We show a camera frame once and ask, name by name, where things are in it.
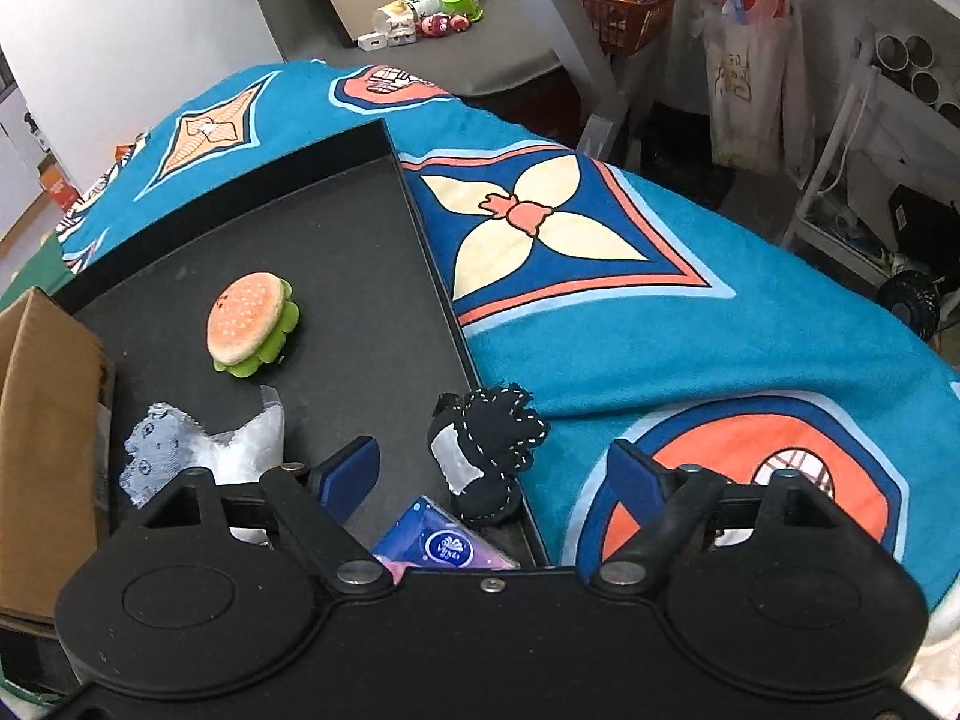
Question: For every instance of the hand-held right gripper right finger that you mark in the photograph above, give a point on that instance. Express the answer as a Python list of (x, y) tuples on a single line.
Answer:
[(637, 484)]

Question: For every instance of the grey metal frame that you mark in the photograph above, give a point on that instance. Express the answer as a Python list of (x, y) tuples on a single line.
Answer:
[(570, 30)]

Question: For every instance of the black stitched plush toy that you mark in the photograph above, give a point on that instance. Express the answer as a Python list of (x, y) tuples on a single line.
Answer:
[(495, 435)]

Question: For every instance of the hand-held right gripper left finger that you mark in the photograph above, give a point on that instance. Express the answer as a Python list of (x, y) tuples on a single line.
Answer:
[(349, 476)]

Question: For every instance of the green cloth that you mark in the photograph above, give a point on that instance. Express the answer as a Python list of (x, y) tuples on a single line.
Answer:
[(34, 277)]

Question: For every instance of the burger plush toy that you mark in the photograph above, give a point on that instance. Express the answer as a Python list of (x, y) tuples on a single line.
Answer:
[(247, 319)]

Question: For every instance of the green toy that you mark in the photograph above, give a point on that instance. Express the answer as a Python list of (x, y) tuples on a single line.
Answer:
[(461, 4)]

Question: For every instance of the white pipe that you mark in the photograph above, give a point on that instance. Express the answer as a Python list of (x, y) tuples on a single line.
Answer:
[(930, 64), (915, 94), (881, 60), (941, 120)]

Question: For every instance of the black box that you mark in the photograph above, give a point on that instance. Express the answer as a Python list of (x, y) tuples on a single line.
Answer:
[(930, 225)]

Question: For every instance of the white rack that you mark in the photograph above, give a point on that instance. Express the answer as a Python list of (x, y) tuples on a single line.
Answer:
[(840, 135)]

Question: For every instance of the orange plastic basket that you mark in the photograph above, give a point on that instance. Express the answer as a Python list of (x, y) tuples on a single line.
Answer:
[(630, 22)]

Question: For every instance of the orange carton box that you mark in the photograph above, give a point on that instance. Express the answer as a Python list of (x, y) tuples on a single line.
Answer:
[(58, 187)]

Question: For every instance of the white bedding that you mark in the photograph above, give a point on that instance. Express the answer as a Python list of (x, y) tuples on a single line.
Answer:
[(945, 652)]

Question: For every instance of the brown cardboard box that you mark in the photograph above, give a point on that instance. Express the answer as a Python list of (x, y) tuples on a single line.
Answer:
[(45, 427)]

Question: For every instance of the white plastic bag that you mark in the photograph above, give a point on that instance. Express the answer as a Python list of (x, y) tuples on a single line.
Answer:
[(742, 90)]

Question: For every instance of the blue pink tissue packet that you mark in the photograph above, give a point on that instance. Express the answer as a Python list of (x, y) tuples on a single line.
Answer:
[(435, 540)]

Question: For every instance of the black fan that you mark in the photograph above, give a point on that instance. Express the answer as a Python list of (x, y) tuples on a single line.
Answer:
[(911, 304)]

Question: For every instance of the blue printed blanket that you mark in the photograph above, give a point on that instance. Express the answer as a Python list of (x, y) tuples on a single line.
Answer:
[(712, 345)]

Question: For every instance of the black tray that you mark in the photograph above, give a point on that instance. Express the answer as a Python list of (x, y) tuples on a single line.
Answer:
[(352, 255)]

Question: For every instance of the white charger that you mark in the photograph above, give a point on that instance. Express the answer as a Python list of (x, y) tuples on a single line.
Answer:
[(369, 40)]

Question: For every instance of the clear plastic bottle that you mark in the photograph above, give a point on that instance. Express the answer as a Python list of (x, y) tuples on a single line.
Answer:
[(409, 7)]

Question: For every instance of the clear bubble wrap bag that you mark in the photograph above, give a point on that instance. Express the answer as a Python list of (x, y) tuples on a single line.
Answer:
[(240, 442)]

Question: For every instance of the red toy figure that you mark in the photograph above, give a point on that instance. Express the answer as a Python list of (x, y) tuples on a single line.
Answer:
[(439, 25)]

